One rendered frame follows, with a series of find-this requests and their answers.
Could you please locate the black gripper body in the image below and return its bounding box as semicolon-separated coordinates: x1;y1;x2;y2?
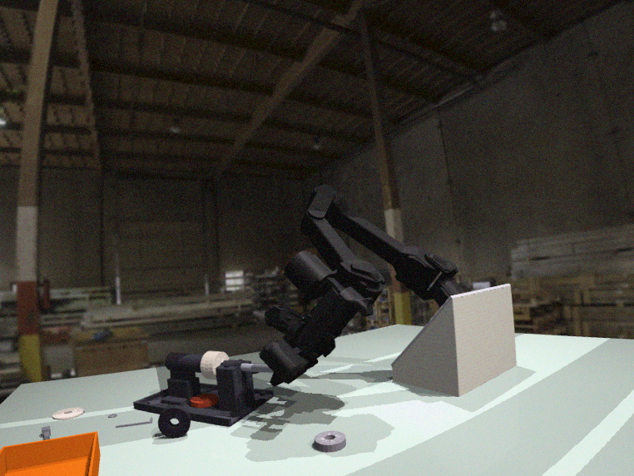
259;308;342;384

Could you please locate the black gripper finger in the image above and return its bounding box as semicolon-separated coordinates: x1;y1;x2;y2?
270;370;306;387
288;340;318;370

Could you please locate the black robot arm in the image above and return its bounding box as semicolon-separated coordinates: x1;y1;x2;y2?
265;184;465;344

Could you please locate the black rubber ring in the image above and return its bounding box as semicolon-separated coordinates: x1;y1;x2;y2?
158;404;191;439

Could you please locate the orange rectangular tray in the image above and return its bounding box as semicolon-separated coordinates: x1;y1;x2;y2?
0;431;101;476

